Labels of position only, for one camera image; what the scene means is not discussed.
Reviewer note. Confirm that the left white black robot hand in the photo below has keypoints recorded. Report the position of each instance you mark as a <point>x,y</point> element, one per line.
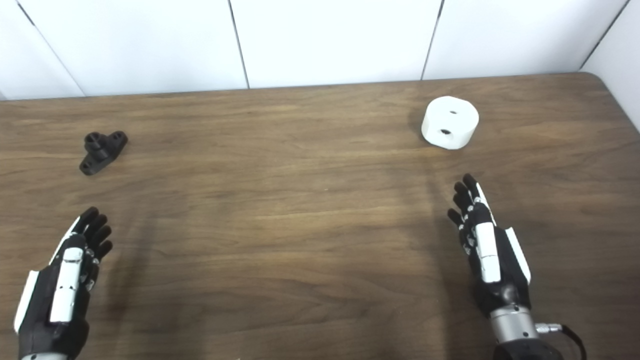
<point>62,290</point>

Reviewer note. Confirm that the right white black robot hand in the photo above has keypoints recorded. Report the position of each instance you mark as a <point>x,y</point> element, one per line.
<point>487,255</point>

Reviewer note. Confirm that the round white plastic piece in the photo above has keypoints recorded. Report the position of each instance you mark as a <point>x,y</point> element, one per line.
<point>450,122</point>

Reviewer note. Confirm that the black flanged holder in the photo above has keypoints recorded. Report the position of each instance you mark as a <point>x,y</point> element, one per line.
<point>100,152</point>

